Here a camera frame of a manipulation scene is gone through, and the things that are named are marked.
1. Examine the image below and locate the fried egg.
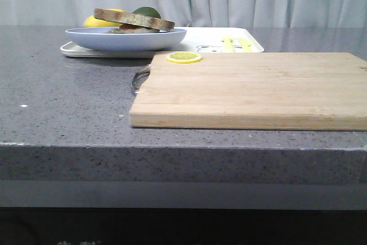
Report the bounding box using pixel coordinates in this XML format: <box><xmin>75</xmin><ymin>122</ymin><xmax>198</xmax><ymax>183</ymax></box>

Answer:
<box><xmin>108</xmin><ymin>24</ymin><xmax>160</xmax><ymax>34</ymax></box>

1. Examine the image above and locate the light blue plate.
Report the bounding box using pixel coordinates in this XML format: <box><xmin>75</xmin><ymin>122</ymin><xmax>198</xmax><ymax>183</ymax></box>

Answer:
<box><xmin>65</xmin><ymin>27</ymin><xmax>186</xmax><ymax>52</ymax></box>

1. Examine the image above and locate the bread slice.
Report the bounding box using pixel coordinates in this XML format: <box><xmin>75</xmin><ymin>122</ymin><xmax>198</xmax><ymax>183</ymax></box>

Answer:
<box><xmin>93</xmin><ymin>8</ymin><xmax>175</xmax><ymax>31</ymax></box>

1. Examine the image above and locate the white tray with bear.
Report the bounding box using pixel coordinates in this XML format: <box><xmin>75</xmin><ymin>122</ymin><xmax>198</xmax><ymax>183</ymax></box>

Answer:
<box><xmin>60</xmin><ymin>27</ymin><xmax>264</xmax><ymax>59</ymax></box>

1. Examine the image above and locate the lemon slice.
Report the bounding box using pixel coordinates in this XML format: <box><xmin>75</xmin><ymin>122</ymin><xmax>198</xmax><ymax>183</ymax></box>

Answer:
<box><xmin>166</xmin><ymin>52</ymin><xmax>202</xmax><ymax>64</ymax></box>

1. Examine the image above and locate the green lime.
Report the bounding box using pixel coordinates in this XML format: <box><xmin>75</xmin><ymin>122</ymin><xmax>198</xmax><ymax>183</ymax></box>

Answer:
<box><xmin>133</xmin><ymin>6</ymin><xmax>161</xmax><ymax>19</ymax></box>

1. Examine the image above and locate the wooden cutting board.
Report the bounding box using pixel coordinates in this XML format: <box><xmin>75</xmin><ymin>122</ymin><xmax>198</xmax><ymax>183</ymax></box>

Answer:
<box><xmin>130</xmin><ymin>52</ymin><xmax>366</xmax><ymax>131</ymax></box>

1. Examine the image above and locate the rear yellow lemon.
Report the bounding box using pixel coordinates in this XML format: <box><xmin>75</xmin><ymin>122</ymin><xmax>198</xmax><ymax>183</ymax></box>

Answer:
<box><xmin>106</xmin><ymin>8</ymin><xmax>124</xmax><ymax>12</ymax></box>

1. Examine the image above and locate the yellow lemon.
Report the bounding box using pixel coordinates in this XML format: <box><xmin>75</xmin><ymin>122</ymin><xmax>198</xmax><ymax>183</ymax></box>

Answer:
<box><xmin>106</xmin><ymin>8</ymin><xmax>124</xmax><ymax>12</ymax></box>
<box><xmin>83</xmin><ymin>15</ymin><xmax>121</xmax><ymax>28</ymax></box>

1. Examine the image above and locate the front yellow lemon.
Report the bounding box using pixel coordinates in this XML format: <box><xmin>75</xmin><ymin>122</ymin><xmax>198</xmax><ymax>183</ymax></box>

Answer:
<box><xmin>83</xmin><ymin>15</ymin><xmax>121</xmax><ymax>28</ymax></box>

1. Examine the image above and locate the metal cutting board handle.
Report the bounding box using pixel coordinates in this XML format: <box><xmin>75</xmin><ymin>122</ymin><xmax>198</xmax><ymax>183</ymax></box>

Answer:
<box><xmin>130</xmin><ymin>65</ymin><xmax>151</xmax><ymax>93</ymax></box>

